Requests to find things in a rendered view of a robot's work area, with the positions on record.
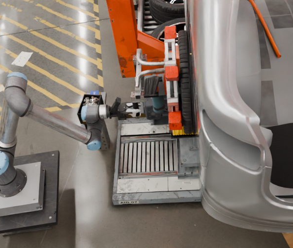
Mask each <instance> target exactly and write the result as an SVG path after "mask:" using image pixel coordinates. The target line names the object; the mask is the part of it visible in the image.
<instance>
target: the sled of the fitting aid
mask: <svg viewBox="0 0 293 248"><path fill-rule="evenodd" d="M176 156H177V176H178V180H180V179H198V168H197V166H193V167H181V157H180V138H176Z"/></svg>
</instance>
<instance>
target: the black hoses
mask: <svg viewBox="0 0 293 248"><path fill-rule="evenodd" d="M162 81H163V78H162V76H160V77H159V76H152V77H148V78H145V82H144V98H151V97H159V92H156V91H157V87H158V84H159V82H162Z"/></svg>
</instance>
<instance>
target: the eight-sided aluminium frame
mask: <svg viewBox="0 0 293 248"><path fill-rule="evenodd" d="M164 46H165V67H166V66H174V65H177V64H176V43H175V39H165V40H164ZM169 51H172V59H173V60H170V61H169V59H168V53H169ZM166 83H167V106H168V111H169V112H173V106H175V108H176V112H179V103H178V102H179V95H178V92H177V81H174V93H175V94H170V82H169V81H166Z"/></svg>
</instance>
